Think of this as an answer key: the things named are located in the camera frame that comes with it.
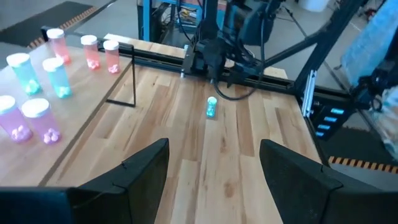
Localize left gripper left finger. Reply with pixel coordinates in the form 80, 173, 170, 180
68, 138, 170, 224

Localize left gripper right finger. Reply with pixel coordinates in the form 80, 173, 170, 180
259, 139, 398, 224

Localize green pill bottle white cap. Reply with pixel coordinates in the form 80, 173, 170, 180
206, 96, 218, 118
6, 52, 43, 96
42, 57, 73, 100

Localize red pill bottle white cap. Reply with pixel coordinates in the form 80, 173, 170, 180
46, 27, 72, 65
80, 34, 101, 70
103, 39, 121, 75

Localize black mat hazard stripe edge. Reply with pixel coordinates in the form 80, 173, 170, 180
0, 0, 98, 48
323, 127, 398, 175

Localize black control box blue lights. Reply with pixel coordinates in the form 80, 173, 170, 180
306, 99, 355, 142

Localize person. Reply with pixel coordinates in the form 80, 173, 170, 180
340, 0, 398, 153

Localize blue grey metal stand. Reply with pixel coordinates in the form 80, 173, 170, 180
136, 0, 224, 43

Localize black aluminium extrusion frame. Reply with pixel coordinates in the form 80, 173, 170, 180
40, 0, 368, 166

